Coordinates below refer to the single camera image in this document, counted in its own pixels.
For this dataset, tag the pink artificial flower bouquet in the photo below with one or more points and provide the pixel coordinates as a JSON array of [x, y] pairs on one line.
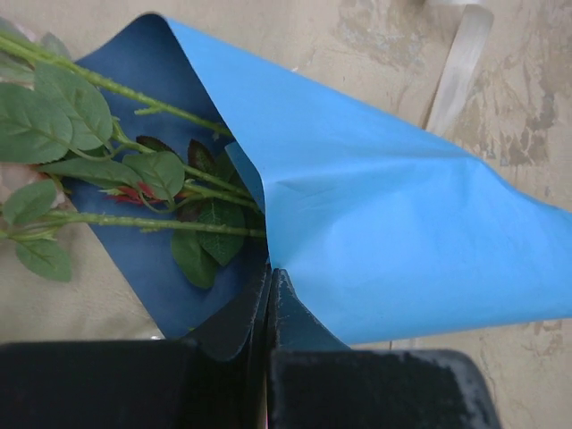
[[66, 159]]

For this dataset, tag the blue wrapping paper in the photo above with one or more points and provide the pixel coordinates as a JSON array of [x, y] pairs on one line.
[[386, 231]]

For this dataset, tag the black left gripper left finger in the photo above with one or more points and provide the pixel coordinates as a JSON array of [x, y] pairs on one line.
[[213, 377]]

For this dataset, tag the beige ribbon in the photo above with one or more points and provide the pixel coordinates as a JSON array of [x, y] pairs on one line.
[[458, 72]]

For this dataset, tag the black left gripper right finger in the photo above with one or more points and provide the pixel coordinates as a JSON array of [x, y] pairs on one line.
[[316, 381]]

